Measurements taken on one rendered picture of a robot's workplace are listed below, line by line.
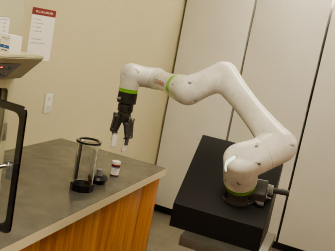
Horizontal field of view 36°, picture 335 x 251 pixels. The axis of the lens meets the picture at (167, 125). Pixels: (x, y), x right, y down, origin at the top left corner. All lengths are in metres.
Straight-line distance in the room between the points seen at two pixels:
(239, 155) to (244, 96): 0.29
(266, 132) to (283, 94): 2.52
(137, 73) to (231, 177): 0.80
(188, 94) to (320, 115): 2.48
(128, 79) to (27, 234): 0.95
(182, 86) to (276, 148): 0.46
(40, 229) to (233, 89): 0.90
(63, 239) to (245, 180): 0.74
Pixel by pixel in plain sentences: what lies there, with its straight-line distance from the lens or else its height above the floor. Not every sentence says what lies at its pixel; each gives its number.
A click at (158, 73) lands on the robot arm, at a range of 2.40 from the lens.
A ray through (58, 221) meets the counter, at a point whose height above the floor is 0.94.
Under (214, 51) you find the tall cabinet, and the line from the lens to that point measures 4.55.
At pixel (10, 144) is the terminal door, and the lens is 1.59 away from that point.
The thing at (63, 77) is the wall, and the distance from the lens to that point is 3.09.
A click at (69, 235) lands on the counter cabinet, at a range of 2.11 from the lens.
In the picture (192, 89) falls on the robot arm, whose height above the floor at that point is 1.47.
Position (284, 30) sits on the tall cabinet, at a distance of 4.43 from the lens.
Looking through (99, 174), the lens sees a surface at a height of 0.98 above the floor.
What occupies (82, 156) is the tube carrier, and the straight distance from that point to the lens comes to 2.20.
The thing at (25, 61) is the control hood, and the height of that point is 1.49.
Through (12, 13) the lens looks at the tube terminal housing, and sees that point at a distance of 1.94.
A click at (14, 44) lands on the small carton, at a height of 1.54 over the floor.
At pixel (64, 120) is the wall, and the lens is 3.20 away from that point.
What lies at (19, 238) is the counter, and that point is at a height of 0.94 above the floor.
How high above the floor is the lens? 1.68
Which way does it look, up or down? 10 degrees down
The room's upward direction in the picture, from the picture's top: 11 degrees clockwise
